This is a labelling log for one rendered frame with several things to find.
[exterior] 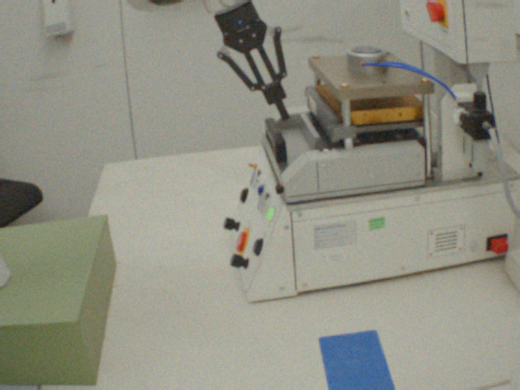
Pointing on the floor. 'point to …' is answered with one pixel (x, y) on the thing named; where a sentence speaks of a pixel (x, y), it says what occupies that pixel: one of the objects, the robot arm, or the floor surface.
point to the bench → (136, 274)
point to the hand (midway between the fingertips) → (278, 101)
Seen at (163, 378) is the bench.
